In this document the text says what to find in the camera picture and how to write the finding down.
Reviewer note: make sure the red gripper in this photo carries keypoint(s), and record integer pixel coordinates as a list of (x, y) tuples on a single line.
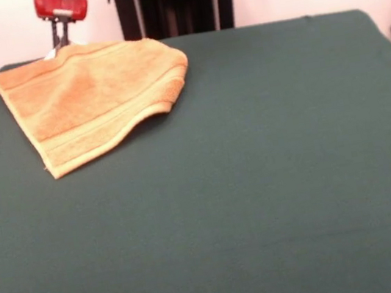
[(63, 4)]

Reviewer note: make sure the orange terry towel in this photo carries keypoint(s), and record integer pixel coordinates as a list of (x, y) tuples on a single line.
[(91, 96)]

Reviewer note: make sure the dark green table cloth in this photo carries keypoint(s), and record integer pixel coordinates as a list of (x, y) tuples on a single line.
[(227, 204)]

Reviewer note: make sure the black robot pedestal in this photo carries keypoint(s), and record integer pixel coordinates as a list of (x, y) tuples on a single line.
[(176, 4)]

